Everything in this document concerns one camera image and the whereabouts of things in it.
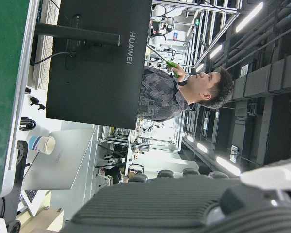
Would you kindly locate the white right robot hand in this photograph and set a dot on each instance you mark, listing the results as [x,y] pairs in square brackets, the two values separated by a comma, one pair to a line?
[160,206]

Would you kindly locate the long ceiling lamp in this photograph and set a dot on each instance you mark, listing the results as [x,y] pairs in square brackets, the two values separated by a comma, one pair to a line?
[228,166]
[249,17]

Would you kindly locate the silver laptop lid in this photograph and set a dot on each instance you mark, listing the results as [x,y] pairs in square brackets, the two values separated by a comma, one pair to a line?
[68,165]

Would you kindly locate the person in grey shirt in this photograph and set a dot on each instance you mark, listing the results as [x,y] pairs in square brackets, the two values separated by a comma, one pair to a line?
[160,97]

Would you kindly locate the striped paper cup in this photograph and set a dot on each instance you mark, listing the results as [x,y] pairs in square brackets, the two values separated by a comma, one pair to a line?
[40,144]

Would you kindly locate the black Huawei monitor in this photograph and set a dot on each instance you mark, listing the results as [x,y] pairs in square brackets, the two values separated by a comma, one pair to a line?
[99,85]

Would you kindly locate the green hand tool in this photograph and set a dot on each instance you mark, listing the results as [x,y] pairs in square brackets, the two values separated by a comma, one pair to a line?
[173,68]

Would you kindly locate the green conveyor belt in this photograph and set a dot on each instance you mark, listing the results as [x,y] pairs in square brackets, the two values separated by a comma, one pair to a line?
[2,72]

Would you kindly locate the white keyboard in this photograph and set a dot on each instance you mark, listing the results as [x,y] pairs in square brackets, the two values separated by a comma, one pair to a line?
[44,14]

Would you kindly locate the black metal mount bracket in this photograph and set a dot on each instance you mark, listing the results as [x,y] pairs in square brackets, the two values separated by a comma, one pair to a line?
[18,170]

